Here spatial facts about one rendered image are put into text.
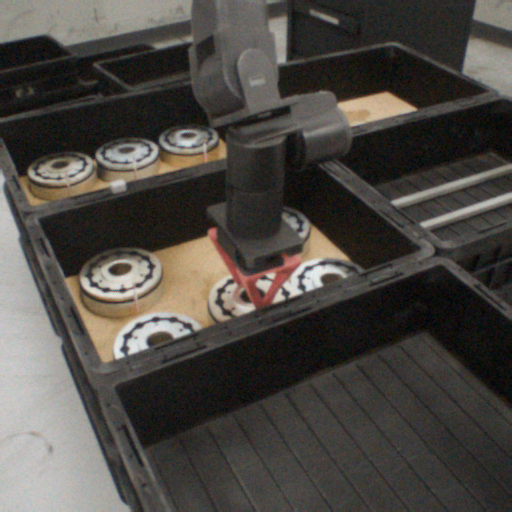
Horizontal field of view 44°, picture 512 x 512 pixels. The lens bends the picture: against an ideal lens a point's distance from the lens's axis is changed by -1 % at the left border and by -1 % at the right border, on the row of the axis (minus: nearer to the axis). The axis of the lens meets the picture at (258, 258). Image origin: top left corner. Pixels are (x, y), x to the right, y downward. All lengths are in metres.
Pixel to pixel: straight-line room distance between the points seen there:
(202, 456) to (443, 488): 0.23
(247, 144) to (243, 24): 0.11
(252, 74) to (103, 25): 3.62
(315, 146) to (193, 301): 0.28
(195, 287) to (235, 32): 0.35
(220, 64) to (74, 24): 3.54
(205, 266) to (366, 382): 0.28
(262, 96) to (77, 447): 0.49
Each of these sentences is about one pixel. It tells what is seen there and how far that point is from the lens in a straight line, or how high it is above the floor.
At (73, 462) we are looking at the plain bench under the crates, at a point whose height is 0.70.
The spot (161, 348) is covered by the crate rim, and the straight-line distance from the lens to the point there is 0.60.
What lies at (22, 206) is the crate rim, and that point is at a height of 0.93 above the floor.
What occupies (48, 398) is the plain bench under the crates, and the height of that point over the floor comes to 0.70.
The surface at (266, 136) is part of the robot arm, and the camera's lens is 0.59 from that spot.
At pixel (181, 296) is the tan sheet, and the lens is 0.80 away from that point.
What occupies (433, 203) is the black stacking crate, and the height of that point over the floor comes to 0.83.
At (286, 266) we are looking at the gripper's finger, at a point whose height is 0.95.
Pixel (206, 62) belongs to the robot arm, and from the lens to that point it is 0.62.
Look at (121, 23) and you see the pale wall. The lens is 4.23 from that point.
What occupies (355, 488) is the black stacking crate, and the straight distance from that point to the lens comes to 0.63.
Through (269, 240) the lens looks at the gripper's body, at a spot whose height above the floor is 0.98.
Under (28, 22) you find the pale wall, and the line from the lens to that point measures 4.01.
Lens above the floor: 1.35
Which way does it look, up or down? 37 degrees down
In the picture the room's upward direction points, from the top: straight up
